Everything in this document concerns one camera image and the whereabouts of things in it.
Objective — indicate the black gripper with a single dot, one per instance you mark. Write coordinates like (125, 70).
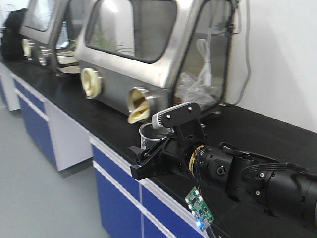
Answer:
(190, 158)

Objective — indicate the clear glass beaker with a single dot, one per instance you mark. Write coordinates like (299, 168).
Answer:
(150, 136)

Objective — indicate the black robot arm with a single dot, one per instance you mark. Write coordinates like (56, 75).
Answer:
(278, 189)

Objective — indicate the blue white lab cabinet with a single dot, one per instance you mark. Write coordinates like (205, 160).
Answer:
(129, 209)

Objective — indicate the green circuit board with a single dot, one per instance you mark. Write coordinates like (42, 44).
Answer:
(199, 209)

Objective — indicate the near steel glove box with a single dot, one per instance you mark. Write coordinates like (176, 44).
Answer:
(143, 56)

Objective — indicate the steel glove box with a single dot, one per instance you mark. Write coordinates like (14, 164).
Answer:
(143, 56)
(50, 32)

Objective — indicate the far steel glove box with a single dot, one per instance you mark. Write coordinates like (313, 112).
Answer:
(50, 32)

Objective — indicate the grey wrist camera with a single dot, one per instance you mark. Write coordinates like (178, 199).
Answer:
(176, 115)

